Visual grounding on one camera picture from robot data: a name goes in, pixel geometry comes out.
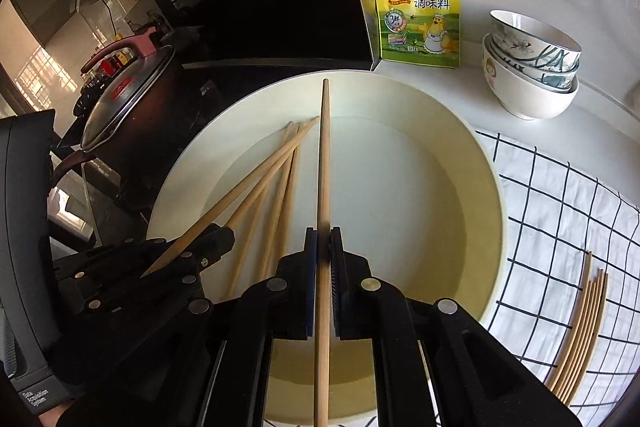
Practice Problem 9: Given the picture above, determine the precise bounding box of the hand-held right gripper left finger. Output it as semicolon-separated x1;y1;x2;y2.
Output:
60;227;321;427

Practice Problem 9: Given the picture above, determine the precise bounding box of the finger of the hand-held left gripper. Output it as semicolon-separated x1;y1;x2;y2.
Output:
52;223;236;289
70;256;222;316

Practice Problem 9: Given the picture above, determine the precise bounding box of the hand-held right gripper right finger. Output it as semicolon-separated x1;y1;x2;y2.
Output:
327;227;583;427

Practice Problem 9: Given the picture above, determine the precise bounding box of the cream round basin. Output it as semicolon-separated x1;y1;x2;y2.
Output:
146;69;508;423

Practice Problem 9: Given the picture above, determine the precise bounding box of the bundle of wooden chopsticks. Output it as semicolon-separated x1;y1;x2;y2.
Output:
547;252;610;405

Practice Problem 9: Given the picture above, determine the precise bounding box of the dark cooking pot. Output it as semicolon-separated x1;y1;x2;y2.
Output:
50;42;201;208

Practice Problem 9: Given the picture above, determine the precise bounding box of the glass pot lid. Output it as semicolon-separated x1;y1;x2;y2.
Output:
80;46;176;152

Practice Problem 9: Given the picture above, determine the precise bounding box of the row of condiment bottles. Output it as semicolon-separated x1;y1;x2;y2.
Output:
80;34;138;82

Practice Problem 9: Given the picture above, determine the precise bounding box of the checked white cloth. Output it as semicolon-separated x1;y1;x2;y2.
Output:
472;129;640;427

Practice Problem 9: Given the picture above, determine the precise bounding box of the plain white bowl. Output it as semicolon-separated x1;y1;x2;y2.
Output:
481;44;580;121

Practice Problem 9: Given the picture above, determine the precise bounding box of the yellow seasoning pouch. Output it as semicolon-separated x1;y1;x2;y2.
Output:
372;0;462;68

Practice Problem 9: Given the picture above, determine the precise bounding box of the patterned ceramic bowl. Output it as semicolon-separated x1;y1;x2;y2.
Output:
489;9;583;68
487;34;581;84

